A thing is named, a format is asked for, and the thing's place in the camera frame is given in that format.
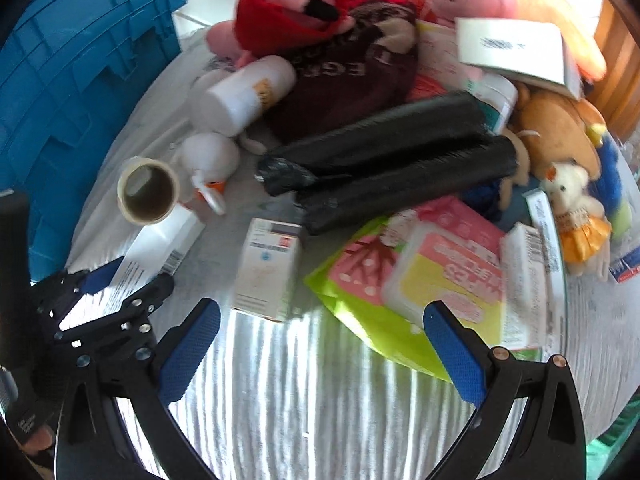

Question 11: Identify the blue plastic crate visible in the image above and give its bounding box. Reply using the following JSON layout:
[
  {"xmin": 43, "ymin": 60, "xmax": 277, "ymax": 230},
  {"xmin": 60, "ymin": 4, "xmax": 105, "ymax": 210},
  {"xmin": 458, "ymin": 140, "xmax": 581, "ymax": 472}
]
[{"xmin": 0, "ymin": 0, "xmax": 193, "ymax": 281}]

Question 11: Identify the white duck plush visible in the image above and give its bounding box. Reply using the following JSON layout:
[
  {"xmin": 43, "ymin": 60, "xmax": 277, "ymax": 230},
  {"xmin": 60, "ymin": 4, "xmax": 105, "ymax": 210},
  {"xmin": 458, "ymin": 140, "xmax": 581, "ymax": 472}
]
[{"xmin": 172, "ymin": 131, "xmax": 242, "ymax": 217}]

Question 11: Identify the blue furry toy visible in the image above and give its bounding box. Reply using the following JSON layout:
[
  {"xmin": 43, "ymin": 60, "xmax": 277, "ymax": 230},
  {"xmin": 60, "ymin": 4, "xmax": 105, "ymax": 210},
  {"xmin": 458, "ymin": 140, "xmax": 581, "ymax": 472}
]
[{"xmin": 595, "ymin": 140, "xmax": 628, "ymax": 221}]

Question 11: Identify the blue and white box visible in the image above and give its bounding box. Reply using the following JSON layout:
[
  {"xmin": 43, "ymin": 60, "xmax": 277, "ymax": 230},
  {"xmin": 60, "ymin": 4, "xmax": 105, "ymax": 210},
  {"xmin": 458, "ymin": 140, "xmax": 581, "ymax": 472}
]
[{"xmin": 606, "ymin": 247, "xmax": 640, "ymax": 286}]

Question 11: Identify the white striped tablecloth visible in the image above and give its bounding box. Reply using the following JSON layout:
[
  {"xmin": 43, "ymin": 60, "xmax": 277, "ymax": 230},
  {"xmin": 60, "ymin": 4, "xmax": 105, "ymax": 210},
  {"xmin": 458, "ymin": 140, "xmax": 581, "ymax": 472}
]
[{"xmin": 65, "ymin": 25, "xmax": 640, "ymax": 480}]

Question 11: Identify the brown bear plush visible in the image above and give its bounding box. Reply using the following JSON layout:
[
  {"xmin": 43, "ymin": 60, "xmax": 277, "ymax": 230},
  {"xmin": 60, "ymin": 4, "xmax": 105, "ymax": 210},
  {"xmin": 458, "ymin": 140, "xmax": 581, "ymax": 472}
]
[{"xmin": 500, "ymin": 82, "xmax": 608, "ymax": 196}]

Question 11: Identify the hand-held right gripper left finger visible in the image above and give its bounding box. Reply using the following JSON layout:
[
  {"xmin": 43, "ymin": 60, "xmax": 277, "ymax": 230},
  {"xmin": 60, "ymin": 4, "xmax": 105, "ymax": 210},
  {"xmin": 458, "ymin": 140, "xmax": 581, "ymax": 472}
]
[{"xmin": 60, "ymin": 299, "xmax": 222, "ymax": 480}]

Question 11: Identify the long white barcode box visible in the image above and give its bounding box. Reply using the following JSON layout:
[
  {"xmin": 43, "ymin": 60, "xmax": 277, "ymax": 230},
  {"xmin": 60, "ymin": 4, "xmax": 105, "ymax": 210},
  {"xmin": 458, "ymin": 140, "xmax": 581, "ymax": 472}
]
[{"xmin": 65, "ymin": 205, "xmax": 207, "ymax": 331}]

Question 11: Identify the white box with barcode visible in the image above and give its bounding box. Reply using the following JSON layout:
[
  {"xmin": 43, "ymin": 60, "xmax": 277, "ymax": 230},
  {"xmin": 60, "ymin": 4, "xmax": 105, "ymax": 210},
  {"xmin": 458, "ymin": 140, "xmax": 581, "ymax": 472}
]
[{"xmin": 499, "ymin": 222, "xmax": 551, "ymax": 350}]

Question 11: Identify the white plastic bottle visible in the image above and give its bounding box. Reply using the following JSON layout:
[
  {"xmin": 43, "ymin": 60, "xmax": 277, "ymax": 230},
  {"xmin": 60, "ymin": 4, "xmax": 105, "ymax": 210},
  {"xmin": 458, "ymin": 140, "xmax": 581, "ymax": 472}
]
[{"xmin": 189, "ymin": 55, "xmax": 297, "ymax": 137}]

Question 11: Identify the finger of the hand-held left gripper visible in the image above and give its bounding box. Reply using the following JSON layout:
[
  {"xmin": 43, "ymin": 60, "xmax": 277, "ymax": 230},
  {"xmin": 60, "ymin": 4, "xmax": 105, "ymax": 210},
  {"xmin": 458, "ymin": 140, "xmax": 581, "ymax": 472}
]
[
  {"xmin": 54, "ymin": 274, "xmax": 177, "ymax": 367},
  {"xmin": 31, "ymin": 256, "xmax": 127, "ymax": 332}
]

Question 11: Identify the person's left hand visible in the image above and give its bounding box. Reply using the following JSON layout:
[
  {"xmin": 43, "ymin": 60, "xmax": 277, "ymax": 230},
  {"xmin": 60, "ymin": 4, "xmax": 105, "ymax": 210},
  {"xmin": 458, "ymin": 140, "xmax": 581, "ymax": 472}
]
[{"xmin": 22, "ymin": 427, "xmax": 55, "ymax": 455}]

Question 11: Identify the dark maroon plush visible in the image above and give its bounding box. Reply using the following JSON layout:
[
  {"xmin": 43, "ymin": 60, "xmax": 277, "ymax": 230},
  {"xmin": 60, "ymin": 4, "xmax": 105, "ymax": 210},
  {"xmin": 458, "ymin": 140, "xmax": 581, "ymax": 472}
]
[{"xmin": 262, "ymin": 0, "xmax": 420, "ymax": 142}]

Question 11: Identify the pig plush with red dress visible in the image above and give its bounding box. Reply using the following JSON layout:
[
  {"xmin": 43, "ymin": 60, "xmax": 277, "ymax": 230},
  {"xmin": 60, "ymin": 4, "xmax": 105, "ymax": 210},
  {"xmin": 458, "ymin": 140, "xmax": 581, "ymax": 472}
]
[{"xmin": 206, "ymin": 0, "xmax": 361, "ymax": 63}]

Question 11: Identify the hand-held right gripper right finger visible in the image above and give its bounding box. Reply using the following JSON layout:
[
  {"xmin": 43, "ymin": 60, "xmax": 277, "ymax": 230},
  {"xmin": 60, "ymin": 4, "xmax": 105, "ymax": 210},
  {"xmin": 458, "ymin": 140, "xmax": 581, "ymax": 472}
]
[{"xmin": 423, "ymin": 301, "xmax": 587, "ymax": 480}]

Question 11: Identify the green and white bottle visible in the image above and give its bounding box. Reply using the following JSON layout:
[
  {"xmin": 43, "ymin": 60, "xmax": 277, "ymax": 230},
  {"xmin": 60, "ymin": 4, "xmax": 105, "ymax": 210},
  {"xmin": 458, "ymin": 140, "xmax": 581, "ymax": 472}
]
[{"xmin": 467, "ymin": 72, "xmax": 519, "ymax": 133}]

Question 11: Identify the thin white box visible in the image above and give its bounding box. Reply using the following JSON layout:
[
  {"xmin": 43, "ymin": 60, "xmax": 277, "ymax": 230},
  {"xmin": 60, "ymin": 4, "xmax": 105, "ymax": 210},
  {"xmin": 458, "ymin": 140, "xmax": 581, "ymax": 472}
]
[{"xmin": 525, "ymin": 187, "xmax": 568, "ymax": 271}]

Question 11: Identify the pink tissue pack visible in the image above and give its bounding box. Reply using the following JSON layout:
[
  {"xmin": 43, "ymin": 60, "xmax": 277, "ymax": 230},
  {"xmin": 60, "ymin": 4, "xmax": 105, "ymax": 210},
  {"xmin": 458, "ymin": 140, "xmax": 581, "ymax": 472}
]
[{"xmin": 395, "ymin": 195, "xmax": 506, "ymax": 261}]

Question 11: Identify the small white bear plush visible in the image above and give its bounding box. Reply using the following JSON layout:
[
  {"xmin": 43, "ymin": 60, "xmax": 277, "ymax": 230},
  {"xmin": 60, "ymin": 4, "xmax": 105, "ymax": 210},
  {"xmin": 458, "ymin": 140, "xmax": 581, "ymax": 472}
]
[{"xmin": 541, "ymin": 161, "xmax": 613, "ymax": 277}]

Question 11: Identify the yellow and pink wipes pack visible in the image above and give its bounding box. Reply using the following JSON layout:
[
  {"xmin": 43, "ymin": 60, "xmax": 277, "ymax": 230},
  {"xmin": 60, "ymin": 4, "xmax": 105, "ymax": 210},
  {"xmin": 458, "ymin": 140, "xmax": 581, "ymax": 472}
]
[{"xmin": 382, "ymin": 220, "xmax": 506, "ymax": 328}]

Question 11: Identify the black trash bag roll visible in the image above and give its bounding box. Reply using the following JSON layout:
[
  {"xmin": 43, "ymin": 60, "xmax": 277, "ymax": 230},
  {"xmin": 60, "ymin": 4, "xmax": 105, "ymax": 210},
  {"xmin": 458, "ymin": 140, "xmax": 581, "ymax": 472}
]
[
  {"xmin": 256, "ymin": 91, "xmax": 487, "ymax": 197},
  {"xmin": 299, "ymin": 136, "xmax": 519, "ymax": 237}
]

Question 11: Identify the flat white box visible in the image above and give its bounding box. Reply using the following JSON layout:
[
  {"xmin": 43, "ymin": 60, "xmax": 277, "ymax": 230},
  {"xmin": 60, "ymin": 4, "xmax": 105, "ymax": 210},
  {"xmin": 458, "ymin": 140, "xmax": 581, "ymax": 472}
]
[{"xmin": 454, "ymin": 16, "xmax": 568, "ymax": 84}]

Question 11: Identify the white medicine box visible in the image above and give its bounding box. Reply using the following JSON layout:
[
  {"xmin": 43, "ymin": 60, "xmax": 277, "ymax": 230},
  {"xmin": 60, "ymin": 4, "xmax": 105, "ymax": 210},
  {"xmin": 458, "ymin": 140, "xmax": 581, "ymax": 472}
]
[{"xmin": 231, "ymin": 216, "xmax": 304, "ymax": 323}]

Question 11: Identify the green plastic packet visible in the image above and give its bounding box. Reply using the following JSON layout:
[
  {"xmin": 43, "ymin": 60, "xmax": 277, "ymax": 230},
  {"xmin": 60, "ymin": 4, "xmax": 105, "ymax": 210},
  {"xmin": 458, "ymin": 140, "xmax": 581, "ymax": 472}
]
[{"xmin": 303, "ymin": 215, "xmax": 506, "ymax": 383}]

